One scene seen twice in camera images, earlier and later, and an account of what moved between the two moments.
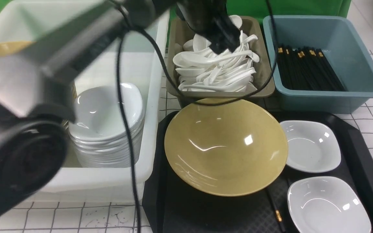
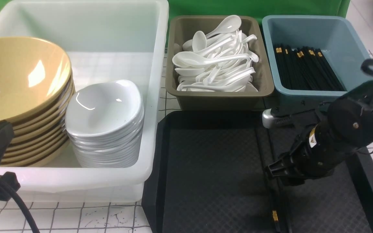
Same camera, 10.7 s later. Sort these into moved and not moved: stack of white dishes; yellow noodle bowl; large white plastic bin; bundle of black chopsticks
Moved: yellow noodle bowl
Not moved: large white plastic bin; bundle of black chopsticks; stack of white dishes
